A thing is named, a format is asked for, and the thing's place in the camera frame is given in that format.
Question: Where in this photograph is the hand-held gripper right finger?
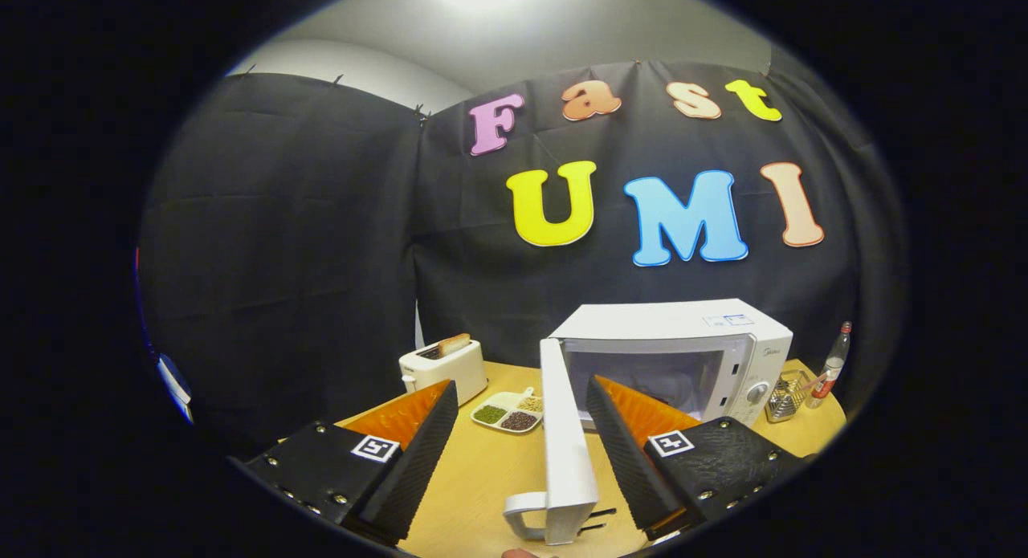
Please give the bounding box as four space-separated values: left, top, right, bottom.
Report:
585 374 806 541

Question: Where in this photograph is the white and blue object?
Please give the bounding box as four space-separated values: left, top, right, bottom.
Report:
156 352 195 424

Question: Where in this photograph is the metal wire basket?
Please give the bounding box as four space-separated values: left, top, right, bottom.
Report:
765 369 812 424

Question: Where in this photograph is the white toaster oven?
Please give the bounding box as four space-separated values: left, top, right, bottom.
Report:
504 299 794 547

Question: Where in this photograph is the clear plastic bottle red label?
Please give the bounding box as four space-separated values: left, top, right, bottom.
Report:
806 321 853 409

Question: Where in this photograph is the white divided dish with beans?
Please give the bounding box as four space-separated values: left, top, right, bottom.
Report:
471 386 545 435

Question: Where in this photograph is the cream toaster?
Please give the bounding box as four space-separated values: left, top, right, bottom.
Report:
399 339 489 406

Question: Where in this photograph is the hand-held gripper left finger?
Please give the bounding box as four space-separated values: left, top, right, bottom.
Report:
243 379 459 545

